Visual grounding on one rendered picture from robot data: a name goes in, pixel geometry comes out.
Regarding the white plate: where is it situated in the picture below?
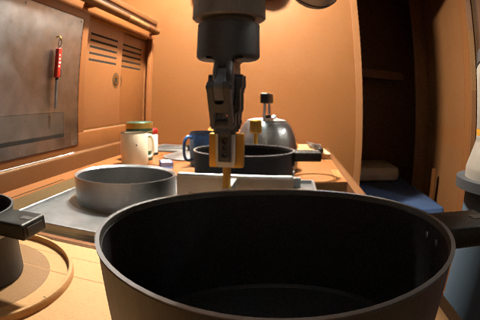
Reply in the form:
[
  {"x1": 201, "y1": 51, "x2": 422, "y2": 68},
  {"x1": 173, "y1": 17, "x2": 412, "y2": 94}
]
[{"x1": 163, "y1": 149, "x2": 194, "y2": 162}]

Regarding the grey steel stove body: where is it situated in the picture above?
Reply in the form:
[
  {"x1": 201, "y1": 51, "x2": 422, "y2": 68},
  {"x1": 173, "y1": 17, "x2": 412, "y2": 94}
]
[{"x1": 21, "y1": 171, "x2": 318, "y2": 243}]

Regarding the wooden shelf alcove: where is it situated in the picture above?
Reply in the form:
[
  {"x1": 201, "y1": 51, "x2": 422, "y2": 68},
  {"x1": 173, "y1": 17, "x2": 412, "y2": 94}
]
[{"x1": 355, "y1": 0, "x2": 469, "y2": 213}]

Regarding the steel kettle with black knob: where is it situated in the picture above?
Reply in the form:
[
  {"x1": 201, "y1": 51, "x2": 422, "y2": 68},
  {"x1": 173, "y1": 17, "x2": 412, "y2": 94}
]
[{"x1": 238, "y1": 92, "x2": 298, "y2": 150}]

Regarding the grey steel pan ring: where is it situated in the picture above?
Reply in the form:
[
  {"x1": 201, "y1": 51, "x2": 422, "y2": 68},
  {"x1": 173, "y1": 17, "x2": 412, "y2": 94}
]
[{"x1": 74, "y1": 164, "x2": 178, "y2": 215}]

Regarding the red gas lighter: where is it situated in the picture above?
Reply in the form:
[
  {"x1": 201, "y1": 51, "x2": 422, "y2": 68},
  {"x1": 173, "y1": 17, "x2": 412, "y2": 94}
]
[{"x1": 53, "y1": 35, "x2": 64, "y2": 110}]

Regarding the cream cushion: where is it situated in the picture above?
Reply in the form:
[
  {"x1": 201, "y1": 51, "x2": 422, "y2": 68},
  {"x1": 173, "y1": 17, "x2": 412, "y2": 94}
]
[{"x1": 360, "y1": 158, "x2": 401, "y2": 182}]

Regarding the green lidded tin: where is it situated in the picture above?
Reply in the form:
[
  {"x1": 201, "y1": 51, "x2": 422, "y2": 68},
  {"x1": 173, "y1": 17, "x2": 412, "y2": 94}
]
[{"x1": 125, "y1": 120, "x2": 155, "y2": 134}]

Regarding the large black saucepan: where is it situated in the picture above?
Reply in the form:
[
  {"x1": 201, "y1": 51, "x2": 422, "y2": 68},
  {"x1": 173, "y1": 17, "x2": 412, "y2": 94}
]
[{"x1": 94, "y1": 189, "x2": 480, "y2": 320}]

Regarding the blue mug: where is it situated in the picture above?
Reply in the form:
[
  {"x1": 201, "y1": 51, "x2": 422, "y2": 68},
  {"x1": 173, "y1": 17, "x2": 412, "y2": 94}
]
[{"x1": 181, "y1": 130, "x2": 212, "y2": 163}]

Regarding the medium black saucepan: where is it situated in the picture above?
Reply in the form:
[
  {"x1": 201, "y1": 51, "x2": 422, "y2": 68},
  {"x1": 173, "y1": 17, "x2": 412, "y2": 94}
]
[{"x1": 192, "y1": 143, "x2": 324, "y2": 176}]

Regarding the yellow and white bolt block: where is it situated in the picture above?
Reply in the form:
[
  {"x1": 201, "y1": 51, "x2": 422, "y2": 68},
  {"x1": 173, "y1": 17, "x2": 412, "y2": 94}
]
[{"x1": 208, "y1": 132, "x2": 246, "y2": 169}]

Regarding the grey mat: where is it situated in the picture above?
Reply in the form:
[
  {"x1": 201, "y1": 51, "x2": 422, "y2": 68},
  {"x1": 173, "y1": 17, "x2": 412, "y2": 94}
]
[{"x1": 158, "y1": 142, "x2": 188, "y2": 153}]

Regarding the wooden pan rack ring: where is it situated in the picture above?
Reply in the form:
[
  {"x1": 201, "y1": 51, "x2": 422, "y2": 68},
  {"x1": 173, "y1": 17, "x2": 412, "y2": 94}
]
[{"x1": 0, "y1": 234, "x2": 75, "y2": 320}]

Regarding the white mug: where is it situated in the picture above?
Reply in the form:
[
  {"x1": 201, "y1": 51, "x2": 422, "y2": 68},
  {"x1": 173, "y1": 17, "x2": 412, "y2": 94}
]
[{"x1": 120, "y1": 130, "x2": 155, "y2": 166}]

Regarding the wooden board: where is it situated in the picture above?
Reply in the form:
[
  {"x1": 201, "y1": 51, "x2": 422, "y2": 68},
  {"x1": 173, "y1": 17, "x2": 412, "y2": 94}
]
[{"x1": 296, "y1": 142, "x2": 333, "y2": 161}]

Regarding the blue berth cushion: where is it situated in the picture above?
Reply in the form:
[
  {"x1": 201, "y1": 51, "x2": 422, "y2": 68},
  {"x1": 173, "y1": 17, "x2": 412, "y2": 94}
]
[{"x1": 359, "y1": 179, "x2": 444, "y2": 215}]

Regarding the wooden louvred cupboard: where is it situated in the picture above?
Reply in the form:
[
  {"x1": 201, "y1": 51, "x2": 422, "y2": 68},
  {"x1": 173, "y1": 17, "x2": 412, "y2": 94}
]
[{"x1": 82, "y1": 15, "x2": 155, "y2": 132}]

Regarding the white clamp bar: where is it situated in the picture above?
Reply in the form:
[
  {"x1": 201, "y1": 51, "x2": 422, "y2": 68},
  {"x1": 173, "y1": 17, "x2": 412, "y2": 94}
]
[{"x1": 176, "y1": 171, "x2": 302, "y2": 190}]

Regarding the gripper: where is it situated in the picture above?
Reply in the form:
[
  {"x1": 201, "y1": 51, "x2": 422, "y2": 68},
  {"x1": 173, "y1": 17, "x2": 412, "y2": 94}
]
[{"x1": 196, "y1": 19, "x2": 261, "y2": 161}]

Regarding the steel wall panel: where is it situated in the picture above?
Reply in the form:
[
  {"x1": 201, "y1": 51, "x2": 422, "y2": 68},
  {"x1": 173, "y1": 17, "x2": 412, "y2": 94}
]
[{"x1": 0, "y1": 0, "x2": 85, "y2": 163}]

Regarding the small black saucepan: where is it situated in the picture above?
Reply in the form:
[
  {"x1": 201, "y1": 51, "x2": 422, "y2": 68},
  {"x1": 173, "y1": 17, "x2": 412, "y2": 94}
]
[{"x1": 0, "y1": 194, "x2": 46, "y2": 290}]

